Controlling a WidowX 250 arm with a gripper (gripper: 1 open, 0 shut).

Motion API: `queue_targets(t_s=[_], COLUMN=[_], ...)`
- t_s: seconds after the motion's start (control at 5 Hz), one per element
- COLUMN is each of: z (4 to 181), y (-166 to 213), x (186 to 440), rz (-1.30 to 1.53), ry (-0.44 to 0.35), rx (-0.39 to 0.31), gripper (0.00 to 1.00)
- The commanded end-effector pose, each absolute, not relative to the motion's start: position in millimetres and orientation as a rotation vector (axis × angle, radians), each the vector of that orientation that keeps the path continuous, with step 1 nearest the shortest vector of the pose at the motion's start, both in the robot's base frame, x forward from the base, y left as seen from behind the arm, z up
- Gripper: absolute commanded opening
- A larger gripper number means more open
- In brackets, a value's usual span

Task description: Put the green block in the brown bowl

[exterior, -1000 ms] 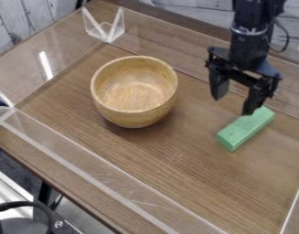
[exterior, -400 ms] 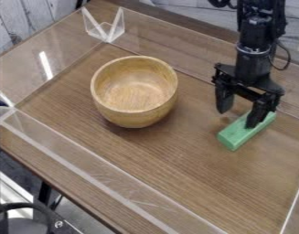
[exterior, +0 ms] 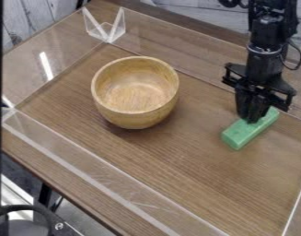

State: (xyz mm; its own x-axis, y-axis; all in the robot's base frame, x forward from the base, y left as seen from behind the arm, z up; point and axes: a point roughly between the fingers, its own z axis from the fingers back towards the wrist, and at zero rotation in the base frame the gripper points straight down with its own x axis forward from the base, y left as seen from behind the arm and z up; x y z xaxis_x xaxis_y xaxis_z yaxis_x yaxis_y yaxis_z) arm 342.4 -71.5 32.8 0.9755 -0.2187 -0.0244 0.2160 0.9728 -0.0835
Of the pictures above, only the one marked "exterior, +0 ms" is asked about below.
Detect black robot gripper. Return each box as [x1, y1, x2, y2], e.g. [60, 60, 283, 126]
[223, 44, 296, 124]

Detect green rectangular block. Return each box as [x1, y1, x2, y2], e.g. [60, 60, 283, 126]
[220, 107, 280, 150]

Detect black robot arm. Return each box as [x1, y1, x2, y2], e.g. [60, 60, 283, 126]
[217, 0, 299, 124]

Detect light wooden bowl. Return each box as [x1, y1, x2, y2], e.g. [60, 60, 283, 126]
[91, 56, 180, 129]

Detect clear acrylic front barrier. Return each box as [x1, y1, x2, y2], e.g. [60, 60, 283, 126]
[3, 101, 229, 236]

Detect black table leg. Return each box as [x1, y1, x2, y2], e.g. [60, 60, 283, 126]
[39, 183, 52, 207]

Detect clear acrylic corner bracket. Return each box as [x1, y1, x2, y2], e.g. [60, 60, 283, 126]
[81, 7, 125, 43]

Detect black cable loop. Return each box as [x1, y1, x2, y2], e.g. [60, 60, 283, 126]
[0, 204, 61, 236]

